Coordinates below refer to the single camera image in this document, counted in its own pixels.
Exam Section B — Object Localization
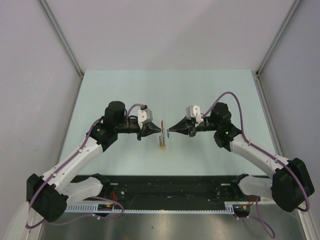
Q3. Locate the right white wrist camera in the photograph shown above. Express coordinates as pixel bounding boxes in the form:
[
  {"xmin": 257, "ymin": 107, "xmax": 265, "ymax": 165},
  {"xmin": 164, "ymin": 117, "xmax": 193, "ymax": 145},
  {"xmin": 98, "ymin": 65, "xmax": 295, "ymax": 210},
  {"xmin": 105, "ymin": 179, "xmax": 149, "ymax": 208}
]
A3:
[{"xmin": 185, "ymin": 105, "xmax": 204, "ymax": 124}]

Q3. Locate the red handled metal key holder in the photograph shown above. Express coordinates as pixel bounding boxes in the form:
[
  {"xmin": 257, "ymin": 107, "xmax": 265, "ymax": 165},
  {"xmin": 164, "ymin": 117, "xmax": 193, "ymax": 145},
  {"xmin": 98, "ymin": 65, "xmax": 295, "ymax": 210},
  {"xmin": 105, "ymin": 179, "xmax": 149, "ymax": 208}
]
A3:
[{"xmin": 159, "ymin": 120, "xmax": 166, "ymax": 147}]

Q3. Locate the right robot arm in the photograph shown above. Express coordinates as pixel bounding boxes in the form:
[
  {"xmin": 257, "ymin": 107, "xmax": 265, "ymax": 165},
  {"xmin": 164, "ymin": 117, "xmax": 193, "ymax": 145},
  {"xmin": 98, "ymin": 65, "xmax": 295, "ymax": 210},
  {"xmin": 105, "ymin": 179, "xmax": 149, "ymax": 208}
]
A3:
[{"xmin": 169, "ymin": 102, "xmax": 315, "ymax": 213}]

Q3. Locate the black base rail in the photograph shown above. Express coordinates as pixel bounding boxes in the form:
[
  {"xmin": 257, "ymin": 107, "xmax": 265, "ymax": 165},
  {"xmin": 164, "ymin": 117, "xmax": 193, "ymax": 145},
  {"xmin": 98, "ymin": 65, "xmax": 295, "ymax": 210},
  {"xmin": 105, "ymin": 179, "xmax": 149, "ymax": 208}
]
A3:
[{"xmin": 98, "ymin": 175, "xmax": 250, "ymax": 212}]

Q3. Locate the right aluminium corner post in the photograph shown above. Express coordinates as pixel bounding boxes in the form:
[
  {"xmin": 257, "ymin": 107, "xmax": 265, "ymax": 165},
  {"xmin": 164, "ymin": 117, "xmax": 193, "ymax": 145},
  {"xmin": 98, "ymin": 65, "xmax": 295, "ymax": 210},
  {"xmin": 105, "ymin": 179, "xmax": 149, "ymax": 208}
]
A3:
[{"xmin": 255, "ymin": 0, "xmax": 304, "ymax": 77}]

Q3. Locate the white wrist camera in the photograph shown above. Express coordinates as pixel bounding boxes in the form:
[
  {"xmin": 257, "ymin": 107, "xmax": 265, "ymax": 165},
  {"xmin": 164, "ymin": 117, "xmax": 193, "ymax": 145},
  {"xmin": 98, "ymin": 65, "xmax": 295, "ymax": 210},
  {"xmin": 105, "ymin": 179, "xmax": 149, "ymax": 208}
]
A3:
[
  {"xmin": 137, "ymin": 105, "xmax": 153, "ymax": 129},
  {"xmin": 185, "ymin": 105, "xmax": 204, "ymax": 124}
]

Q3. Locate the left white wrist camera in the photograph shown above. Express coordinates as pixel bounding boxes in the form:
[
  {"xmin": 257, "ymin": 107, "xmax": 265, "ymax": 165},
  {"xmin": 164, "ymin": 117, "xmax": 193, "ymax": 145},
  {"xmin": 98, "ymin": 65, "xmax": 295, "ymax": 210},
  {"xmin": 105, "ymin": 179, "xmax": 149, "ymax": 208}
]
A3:
[{"xmin": 137, "ymin": 105, "xmax": 153, "ymax": 129}]

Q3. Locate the white cable duct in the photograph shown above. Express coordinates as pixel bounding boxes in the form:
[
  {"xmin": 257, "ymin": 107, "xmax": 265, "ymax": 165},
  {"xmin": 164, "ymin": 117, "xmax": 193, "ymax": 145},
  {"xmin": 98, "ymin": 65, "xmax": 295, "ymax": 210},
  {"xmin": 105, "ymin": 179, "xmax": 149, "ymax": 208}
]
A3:
[{"xmin": 64, "ymin": 202, "xmax": 247, "ymax": 216}]

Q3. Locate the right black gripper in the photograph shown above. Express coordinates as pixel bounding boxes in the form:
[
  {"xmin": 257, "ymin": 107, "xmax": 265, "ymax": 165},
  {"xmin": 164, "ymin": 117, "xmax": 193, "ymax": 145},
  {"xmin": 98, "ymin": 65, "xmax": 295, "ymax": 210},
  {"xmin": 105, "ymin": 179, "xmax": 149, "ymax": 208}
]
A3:
[{"xmin": 169, "ymin": 115, "xmax": 220, "ymax": 138}]

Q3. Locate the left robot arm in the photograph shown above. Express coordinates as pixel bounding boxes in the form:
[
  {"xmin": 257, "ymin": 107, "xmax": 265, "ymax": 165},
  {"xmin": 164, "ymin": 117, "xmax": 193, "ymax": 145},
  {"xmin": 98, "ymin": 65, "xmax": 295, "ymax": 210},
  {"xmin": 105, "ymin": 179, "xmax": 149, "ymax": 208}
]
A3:
[{"xmin": 26, "ymin": 101, "xmax": 161, "ymax": 223}]

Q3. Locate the aluminium corner post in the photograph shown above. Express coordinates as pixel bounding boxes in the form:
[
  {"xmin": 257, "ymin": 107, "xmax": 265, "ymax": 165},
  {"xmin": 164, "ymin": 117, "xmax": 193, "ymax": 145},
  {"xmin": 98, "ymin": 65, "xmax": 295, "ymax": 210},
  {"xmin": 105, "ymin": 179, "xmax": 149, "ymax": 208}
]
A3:
[
  {"xmin": 37, "ymin": 0, "xmax": 84, "ymax": 79},
  {"xmin": 255, "ymin": 0, "xmax": 304, "ymax": 77}
]

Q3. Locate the left aluminium corner post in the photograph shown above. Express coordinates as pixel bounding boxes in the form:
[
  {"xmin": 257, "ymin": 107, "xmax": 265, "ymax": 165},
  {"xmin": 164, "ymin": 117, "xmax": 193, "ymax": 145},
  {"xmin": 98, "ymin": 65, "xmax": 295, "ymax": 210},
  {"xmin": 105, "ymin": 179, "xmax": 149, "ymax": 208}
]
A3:
[{"xmin": 37, "ymin": 0, "xmax": 84, "ymax": 79}]

